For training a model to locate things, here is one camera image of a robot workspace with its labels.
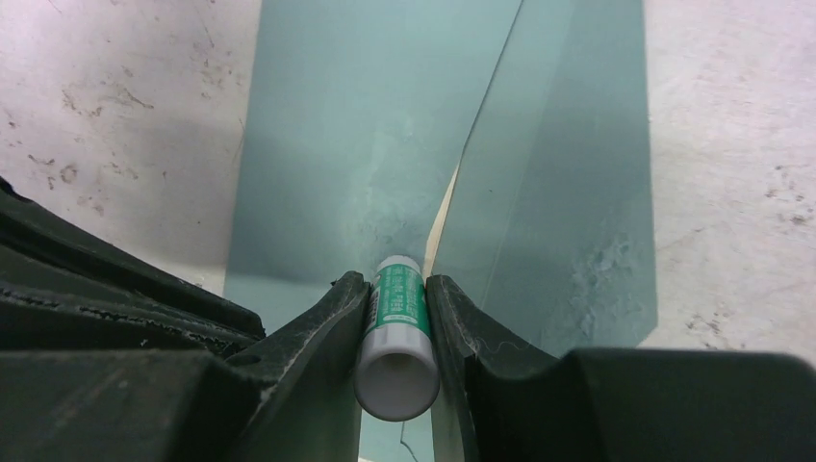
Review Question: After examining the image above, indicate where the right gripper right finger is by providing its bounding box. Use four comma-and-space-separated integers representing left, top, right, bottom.
426, 275, 815, 461

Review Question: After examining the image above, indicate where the teal envelope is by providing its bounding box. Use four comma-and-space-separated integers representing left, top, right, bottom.
222, 0, 659, 462

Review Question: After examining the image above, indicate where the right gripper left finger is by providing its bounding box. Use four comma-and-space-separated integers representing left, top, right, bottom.
1, 183, 370, 461

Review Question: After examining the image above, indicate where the green glue stick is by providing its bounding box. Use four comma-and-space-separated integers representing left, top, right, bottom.
354, 255, 441, 422

